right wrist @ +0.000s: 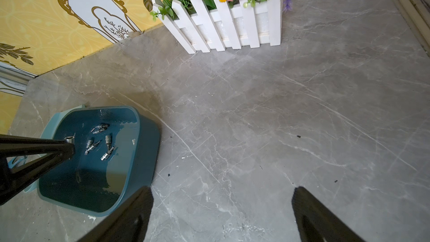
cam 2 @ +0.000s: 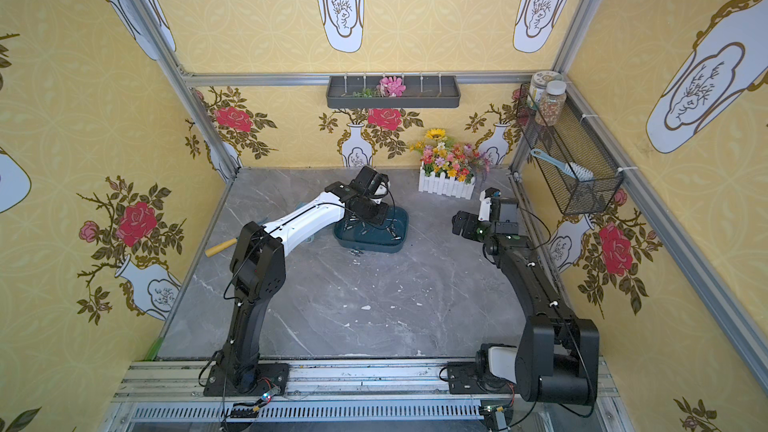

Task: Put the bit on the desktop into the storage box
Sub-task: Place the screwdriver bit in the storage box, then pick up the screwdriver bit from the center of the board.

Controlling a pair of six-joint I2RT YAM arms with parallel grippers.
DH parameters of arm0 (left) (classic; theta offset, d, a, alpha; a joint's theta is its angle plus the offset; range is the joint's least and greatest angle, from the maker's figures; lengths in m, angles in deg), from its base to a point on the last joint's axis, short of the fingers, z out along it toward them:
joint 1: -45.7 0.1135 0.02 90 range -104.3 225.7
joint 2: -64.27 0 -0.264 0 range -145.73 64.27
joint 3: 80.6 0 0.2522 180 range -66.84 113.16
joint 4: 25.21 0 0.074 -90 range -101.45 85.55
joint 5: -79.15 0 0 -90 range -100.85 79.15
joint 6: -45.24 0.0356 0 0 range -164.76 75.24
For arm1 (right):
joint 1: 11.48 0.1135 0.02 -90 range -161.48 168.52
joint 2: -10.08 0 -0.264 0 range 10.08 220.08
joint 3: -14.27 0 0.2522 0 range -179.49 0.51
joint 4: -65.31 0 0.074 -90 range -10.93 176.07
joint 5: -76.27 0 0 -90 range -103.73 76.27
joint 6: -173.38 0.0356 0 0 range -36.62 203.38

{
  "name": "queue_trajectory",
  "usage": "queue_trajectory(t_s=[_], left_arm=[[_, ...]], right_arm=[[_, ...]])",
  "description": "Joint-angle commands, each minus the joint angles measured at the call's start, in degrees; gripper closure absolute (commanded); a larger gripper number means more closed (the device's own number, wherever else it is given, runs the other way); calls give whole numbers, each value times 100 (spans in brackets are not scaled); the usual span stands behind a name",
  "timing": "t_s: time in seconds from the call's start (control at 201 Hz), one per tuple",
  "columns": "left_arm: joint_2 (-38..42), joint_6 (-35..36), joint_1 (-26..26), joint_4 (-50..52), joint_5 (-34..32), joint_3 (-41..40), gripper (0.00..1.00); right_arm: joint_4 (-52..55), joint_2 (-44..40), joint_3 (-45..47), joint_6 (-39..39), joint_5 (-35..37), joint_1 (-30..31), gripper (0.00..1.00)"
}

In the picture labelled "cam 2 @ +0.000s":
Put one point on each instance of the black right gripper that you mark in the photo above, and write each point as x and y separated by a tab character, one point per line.
466	223

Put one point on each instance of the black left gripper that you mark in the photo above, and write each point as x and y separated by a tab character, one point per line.
372	212

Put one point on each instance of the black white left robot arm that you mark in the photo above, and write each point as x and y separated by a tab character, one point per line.
258	267

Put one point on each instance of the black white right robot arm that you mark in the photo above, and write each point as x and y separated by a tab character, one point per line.
557	358

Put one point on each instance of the teal plastic storage box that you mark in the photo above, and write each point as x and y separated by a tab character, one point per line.
353	233

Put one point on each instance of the white fence flower box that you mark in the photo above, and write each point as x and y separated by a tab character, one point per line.
449	167

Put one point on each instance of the light blue brush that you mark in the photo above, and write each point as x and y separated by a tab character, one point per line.
571	169

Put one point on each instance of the pink flower on shelf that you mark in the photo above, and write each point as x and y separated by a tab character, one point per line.
391	86

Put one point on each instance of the glass jar white lid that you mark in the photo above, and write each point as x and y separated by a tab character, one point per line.
538	83

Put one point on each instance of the spice jar white lid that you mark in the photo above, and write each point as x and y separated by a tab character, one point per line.
551	103

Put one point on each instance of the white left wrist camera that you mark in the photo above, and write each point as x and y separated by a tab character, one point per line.
379	187

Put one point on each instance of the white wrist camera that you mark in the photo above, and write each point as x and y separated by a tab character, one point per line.
379	187
485	198

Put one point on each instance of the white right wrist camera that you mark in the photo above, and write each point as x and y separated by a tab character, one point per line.
485	198

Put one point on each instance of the black wire mesh basket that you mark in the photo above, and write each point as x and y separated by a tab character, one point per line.
571	139

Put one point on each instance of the dark wall shelf tray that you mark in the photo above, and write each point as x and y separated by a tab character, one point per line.
369	91

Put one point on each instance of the blue rake yellow handle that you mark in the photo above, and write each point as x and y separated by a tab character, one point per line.
214	250

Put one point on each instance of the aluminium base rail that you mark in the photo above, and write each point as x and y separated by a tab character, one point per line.
180	395

